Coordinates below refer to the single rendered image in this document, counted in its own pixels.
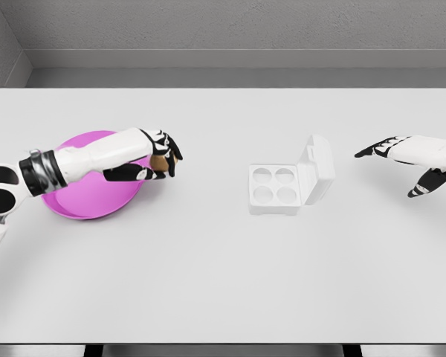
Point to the pink plate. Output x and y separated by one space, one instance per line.
89 201

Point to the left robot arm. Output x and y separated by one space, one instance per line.
41 171

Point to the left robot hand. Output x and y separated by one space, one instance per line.
134 147

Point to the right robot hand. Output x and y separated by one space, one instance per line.
412 150

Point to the brown egg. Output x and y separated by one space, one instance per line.
159 162

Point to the white egg box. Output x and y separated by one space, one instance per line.
282 182

